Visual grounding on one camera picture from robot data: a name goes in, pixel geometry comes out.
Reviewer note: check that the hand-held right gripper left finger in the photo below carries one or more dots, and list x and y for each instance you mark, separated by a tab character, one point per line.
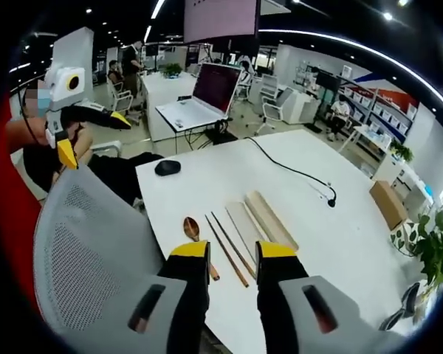
192	295

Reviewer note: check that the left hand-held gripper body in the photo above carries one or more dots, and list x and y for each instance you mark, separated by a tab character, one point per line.
61	83

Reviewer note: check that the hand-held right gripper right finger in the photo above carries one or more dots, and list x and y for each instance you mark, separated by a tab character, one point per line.
280	295

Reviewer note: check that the brown wooden chopstick utensil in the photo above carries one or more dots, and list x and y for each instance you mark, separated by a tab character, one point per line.
230	239
227	252

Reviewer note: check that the wooden spoon utensil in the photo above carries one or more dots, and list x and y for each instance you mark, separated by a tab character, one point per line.
192	225

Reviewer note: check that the pale wooden cutlery case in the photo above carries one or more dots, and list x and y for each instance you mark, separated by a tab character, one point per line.
269	217

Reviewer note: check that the grey cutlery case lid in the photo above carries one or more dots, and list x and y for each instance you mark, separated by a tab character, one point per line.
243	223

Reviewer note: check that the white office chair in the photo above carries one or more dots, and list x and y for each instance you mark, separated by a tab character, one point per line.
123	101
271	107

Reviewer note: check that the white office desk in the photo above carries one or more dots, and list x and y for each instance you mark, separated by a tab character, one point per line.
162	103

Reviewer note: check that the person's red sleeve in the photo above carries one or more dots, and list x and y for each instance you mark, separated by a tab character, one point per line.
14	206

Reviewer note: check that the black computer mouse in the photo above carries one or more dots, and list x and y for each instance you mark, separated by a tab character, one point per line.
167	168

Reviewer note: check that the small green desk plant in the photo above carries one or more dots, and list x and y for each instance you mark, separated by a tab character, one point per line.
172	69

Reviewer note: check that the grey mesh office chair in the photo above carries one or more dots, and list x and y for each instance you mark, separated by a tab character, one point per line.
92	250

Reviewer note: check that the white open laptop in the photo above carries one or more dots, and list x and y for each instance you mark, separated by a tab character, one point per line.
210	94

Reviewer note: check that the black office chair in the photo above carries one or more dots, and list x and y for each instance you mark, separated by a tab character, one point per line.
402	306

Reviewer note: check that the brown cardboard box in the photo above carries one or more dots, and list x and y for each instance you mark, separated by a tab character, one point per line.
388	204

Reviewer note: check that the hanging large monitor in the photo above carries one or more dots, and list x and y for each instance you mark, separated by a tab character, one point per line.
221	20

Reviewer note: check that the green plant in patterned pot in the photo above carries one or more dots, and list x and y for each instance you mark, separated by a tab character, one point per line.
433	250

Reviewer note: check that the small green shelf plant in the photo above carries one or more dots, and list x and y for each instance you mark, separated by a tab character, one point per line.
402	150

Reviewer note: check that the shelf with white boxes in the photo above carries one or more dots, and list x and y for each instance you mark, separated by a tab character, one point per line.
376	107

